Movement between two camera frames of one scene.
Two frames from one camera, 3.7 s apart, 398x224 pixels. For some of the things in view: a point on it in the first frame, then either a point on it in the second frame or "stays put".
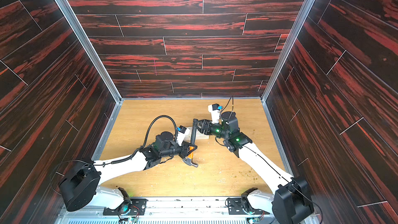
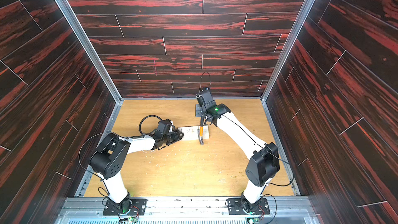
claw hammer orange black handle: x=189 y=160 → x=200 y=133
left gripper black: x=184 y=148 → x=177 y=136
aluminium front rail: x=167 y=210 stays put
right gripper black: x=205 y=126 → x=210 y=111
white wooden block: x=199 y=135 stays put
